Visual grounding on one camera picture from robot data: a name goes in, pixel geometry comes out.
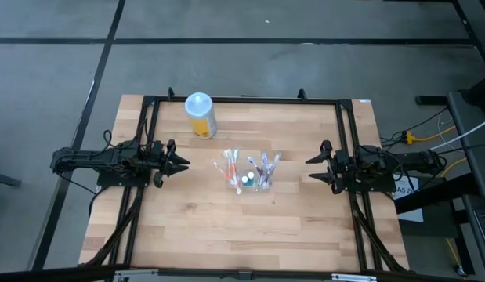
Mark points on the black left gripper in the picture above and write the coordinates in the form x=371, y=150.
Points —
x=158, y=166

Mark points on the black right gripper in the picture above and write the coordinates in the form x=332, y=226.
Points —
x=342, y=174

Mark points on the purple white toothbrush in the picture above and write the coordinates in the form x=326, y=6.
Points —
x=264, y=168
x=273, y=164
x=254, y=166

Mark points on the yellow white wipes canister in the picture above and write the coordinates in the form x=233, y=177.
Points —
x=201, y=113

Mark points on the teal mouthwash bottle white cap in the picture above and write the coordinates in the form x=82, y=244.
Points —
x=250, y=175
x=245, y=180

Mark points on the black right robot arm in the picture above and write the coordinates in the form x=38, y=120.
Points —
x=414, y=160

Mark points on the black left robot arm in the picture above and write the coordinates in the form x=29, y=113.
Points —
x=89, y=158

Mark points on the clear acrylic compartment organizer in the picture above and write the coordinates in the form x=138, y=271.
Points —
x=248, y=187

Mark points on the white paper sheet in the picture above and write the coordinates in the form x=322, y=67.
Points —
x=412, y=213

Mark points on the grey desk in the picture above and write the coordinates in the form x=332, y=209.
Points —
x=461, y=117

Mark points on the dark floor stand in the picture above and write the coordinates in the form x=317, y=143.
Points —
x=3, y=179

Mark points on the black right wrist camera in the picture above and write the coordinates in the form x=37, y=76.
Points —
x=341, y=157

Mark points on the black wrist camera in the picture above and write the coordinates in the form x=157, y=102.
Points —
x=341, y=157
x=156, y=149

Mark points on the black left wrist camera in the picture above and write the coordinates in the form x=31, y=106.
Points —
x=156, y=149

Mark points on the black aluminium table frame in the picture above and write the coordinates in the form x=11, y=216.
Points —
x=246, y=100

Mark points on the silver metal bracket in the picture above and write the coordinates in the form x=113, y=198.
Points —
x=136, y=274
x=353, y=278

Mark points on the black overhead frame beam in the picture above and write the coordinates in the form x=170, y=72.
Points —
x=50, y=274

